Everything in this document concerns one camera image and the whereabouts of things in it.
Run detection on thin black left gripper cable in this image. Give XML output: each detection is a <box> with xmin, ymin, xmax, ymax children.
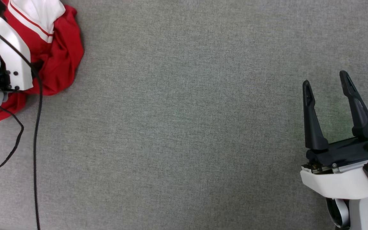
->
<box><xmin>0</xmin><ymin>107</ymin><xmax>24</xmax><ymax>186</ymax></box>

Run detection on thick black left camera cable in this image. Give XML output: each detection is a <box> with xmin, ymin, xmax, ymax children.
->
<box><xmin>0</xmin><ymin>19</ymin><xmax>43</xmax><ymax>230</ymax></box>

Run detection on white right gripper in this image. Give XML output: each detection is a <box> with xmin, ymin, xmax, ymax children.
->
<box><xmin>301</xmin><ymin>70</ymin><xmax>368</xmax><ymax>200</ymax></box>

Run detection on red and white jersey garment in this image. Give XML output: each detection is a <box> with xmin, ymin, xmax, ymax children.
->
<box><xmin>0</xmin><ymin>0</ymin><xmax>85</xmax><ymax>123</ymax></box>

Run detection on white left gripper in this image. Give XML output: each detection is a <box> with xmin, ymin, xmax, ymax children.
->
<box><xmin>0</xmin><ymin>14</ymin><xmax>34</xmax><ymax>91</ymax></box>

